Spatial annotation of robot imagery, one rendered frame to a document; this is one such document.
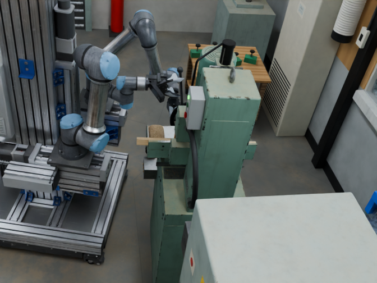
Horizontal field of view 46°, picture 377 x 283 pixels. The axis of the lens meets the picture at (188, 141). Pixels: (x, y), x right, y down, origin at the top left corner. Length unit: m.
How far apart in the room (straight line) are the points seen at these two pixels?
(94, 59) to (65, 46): 0.32
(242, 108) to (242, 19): 2.76
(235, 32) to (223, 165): 2.71
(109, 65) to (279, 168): 2.15
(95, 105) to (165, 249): 0.86
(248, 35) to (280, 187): 1.71
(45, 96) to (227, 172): 1.06
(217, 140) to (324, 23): 1.91
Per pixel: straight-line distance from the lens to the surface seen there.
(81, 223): 2.95
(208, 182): 2.10
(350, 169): 3.65
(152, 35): 2.64
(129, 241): 3.12
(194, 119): 1.87
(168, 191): 2.34
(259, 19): 4.60
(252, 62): 4.05
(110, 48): 2.81
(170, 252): 2.51
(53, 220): 2.96
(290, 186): 3.73
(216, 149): 1.96
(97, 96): 2.17
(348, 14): 3.45
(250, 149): 2.50
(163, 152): 2.43
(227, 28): 4.55
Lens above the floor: 2.53
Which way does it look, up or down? 41 degrees down
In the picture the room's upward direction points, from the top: 9 degrees clockwise
